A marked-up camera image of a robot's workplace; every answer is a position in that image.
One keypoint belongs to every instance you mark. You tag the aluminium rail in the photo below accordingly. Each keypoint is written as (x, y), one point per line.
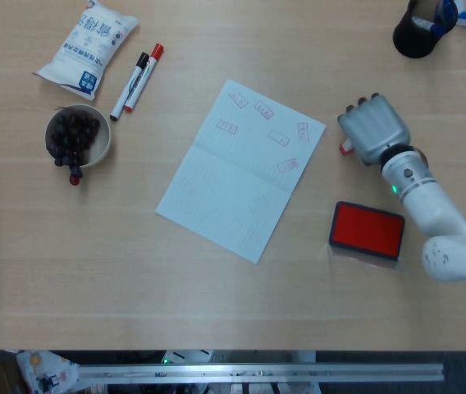
(257, 372)

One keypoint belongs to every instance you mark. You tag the white and red stamp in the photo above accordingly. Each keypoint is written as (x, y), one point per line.
(345, 147)

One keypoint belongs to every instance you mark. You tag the white paper sheet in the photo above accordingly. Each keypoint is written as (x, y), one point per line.
(237, 176)

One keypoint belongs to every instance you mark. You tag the red capped whiteboard marker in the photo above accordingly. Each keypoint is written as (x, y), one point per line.
(142, 80)

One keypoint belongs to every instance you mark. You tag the dark grape bunch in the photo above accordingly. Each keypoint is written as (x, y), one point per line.
(71, 137)

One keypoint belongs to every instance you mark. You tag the red ink pad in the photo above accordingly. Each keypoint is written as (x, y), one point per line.
(366, 230)

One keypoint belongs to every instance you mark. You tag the black pen holder cup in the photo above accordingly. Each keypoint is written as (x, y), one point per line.
(415, 35)

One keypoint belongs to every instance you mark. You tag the clear ink pad lid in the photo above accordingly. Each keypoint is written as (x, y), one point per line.
(376, 262)

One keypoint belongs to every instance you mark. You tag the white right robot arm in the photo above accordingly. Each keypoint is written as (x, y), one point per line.
(434, 213)

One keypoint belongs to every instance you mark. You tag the black capped whiteboard marker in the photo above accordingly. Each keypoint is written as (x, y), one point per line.
(128, 88)

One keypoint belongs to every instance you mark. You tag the white snack bag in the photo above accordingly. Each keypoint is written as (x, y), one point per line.
(87, 49)

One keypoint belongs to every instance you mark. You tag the blue and white pen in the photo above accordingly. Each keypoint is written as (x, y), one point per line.
(430, 25)

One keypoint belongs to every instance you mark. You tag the beige bowl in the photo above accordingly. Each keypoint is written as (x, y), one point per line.
(102, 139)

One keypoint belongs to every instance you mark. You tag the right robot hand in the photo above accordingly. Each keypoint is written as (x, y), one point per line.
(374, 127)

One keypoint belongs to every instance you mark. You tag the patterned white bag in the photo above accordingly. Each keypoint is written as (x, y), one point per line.
(46, 371)

